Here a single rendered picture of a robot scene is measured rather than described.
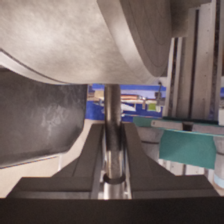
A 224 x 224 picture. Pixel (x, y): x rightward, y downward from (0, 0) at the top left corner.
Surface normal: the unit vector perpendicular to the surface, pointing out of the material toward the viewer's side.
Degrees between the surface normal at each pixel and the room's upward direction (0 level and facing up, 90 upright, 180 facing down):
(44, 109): 90
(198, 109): 90
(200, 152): 90
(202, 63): 90
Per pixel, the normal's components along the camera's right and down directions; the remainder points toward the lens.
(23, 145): 0.90, 0.08
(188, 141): -0.46, -0.10
